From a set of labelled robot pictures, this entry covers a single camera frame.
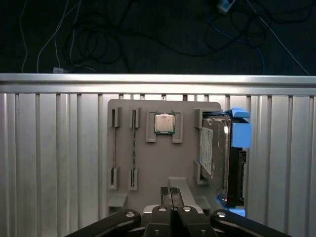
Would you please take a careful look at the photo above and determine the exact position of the white plug adapter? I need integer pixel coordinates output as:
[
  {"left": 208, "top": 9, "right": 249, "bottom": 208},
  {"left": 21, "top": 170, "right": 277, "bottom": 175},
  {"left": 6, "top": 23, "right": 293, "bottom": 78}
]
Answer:
[{"left": 216, "top": 0, "right": 236, "bottom": 13}]

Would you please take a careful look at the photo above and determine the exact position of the green RAM stick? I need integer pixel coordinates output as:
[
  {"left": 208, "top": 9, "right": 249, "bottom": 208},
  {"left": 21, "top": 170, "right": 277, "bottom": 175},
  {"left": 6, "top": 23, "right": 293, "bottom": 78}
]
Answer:
[{"left": 131, "top": 110, "right": 138, "bottom": 186}]

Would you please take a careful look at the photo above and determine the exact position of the blue floor cable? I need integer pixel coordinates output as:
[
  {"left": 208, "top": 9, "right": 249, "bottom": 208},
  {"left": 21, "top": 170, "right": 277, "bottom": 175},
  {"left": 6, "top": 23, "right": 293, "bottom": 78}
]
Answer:
[{"left": 206, "top": 13, "right": 265, "bottom": 75}]

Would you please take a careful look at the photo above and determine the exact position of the silver CPU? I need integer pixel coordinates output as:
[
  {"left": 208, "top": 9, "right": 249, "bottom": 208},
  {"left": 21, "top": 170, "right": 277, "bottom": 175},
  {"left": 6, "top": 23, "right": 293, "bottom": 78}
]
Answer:
[{"left": 154, "top": 113, "right": 176, "bottom": 135}]

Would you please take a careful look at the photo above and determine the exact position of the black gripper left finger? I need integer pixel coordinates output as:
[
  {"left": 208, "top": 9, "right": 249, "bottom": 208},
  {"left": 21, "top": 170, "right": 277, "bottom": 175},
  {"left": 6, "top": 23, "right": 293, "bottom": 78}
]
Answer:
[{"left": 63, "top": 187, "right": 173, "bottom": 237}]

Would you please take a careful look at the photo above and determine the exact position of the grey parts rack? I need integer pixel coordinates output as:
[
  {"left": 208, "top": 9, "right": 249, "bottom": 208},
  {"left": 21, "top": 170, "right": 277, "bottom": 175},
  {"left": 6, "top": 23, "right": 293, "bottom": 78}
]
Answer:
[{"left": 107, "top": 99, "right": 223, "bottom": 215}]

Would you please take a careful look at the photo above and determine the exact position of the white floor cable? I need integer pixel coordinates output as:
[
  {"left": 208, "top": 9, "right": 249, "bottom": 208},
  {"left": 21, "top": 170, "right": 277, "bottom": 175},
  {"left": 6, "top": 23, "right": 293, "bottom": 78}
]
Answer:
[{"left": 19, "top": 0, "right": 97, "bottom": 74}]

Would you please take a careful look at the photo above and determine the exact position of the hard disk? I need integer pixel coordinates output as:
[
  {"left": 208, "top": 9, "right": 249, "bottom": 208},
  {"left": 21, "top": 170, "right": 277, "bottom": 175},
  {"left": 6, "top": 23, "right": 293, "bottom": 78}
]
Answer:
[{"left": 198, "top": 106, "right": 252, "bottom": 217}]

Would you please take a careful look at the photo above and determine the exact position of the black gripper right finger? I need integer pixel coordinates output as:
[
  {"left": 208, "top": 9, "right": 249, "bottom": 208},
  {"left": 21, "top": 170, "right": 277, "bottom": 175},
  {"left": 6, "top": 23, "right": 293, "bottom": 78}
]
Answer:
[{"left": 171, "top": 187, "right": 293, "bottom": 237}]

